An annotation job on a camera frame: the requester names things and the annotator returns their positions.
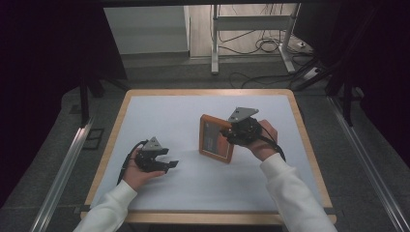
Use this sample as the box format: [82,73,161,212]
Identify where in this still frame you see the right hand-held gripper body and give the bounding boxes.
[225,106,263,147]

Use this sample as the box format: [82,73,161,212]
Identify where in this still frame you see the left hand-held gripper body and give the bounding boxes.
[133,136,170,174]

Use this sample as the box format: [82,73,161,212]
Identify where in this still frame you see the wooden picture frame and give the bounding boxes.
[198,113,236,164]

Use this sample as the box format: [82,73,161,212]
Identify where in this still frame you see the person's left hand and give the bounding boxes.
[123,146,166,193]

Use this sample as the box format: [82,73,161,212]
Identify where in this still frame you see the person's right hand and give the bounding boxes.
[245,119,279,162]

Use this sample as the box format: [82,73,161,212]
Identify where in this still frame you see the wooden-edged white table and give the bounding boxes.
[80,88,338,226]

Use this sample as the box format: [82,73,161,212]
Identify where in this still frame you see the black metal stand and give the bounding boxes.
[78,72,131,128]
[293,56,356,128]

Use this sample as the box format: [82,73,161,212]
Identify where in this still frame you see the white power strip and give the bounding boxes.
[303,66,324,81]

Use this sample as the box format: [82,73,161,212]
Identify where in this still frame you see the white cabinet panel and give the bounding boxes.
[103,5,191,56]

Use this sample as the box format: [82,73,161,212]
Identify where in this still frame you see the dark curtain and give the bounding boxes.
[0,0,129,208]
[292,0,410,160]

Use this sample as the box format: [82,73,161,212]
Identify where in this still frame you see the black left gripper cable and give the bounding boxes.
[116,139,149,187]

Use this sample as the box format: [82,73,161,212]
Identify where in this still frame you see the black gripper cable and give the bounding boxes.
[116,139,149,187]
[256,123,287,163]

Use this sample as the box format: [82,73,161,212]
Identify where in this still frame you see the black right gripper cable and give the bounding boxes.
[256,123,287,163]

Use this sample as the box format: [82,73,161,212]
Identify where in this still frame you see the black floor cables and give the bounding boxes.
[218,3,322,90]

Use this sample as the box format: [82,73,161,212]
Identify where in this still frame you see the aluminium floor rail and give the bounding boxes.
[30,117,95,232]
[326,96,410,232]

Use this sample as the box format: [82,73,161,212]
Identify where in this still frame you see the white metal desk frame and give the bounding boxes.
[211,3,302,76]

